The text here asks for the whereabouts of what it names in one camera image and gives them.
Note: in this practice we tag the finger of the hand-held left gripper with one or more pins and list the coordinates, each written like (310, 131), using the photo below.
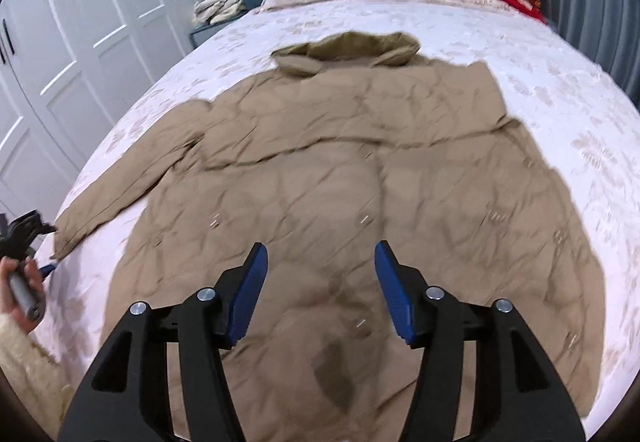
(25, 229)

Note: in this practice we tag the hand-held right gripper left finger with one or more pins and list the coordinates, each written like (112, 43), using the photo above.
(250, 282)

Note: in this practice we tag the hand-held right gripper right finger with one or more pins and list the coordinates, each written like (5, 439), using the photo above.
(390, 282)

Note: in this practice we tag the tan quilted coat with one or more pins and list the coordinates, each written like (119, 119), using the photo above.
(325, 182)

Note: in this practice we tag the person's left forearm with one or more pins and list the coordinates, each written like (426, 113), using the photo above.
(30, 372)

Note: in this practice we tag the person's left hand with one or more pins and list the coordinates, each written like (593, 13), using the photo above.
(5, 292)

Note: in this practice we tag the white wardrobe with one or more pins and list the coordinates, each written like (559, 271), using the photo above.
(75, 47)

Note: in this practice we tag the blue nightstand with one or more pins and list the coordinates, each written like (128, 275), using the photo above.
(210, 34)

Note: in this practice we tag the white floral bedspread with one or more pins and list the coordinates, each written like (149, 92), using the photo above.
(565, 87)

